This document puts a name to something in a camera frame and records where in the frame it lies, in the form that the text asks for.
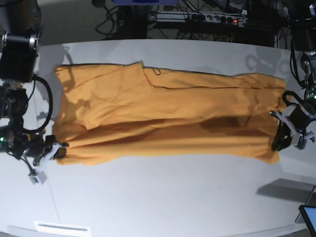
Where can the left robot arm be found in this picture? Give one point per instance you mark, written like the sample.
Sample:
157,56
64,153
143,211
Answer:
300,16

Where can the white power strip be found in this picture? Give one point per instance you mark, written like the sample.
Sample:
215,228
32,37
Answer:
197,17

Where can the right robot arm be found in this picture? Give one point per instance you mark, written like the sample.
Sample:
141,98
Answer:
21,21

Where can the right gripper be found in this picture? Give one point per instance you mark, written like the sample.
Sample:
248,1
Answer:
36,147

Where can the orange T-shirt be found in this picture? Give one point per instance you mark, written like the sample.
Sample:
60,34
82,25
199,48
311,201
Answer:
111,111

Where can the tablet on stand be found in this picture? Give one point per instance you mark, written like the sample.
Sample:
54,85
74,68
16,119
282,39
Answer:
307,213

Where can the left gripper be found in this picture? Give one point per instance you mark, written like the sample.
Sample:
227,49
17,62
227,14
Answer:
301,117

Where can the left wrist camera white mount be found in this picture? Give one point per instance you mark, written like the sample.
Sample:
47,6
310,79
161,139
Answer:
299,138

